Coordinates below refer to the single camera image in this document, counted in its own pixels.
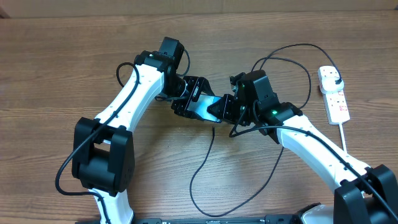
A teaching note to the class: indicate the white power strip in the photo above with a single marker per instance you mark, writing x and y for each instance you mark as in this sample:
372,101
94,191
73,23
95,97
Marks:
335,103

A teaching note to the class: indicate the white charger plug adapter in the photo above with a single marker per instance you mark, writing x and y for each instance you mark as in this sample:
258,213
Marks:
331,85

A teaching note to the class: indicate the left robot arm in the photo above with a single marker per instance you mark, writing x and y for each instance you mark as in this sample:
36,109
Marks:
103,151

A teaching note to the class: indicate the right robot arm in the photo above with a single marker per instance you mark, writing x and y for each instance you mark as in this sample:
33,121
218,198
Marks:
362,194

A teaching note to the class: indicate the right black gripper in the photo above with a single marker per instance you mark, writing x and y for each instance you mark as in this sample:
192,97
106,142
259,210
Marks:
225,104

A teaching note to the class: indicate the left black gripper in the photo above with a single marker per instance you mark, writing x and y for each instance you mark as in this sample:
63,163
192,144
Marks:
197,83

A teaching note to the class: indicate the Samsung Galaxy smartphone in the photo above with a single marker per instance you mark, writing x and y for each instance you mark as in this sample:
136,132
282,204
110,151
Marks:
199,108

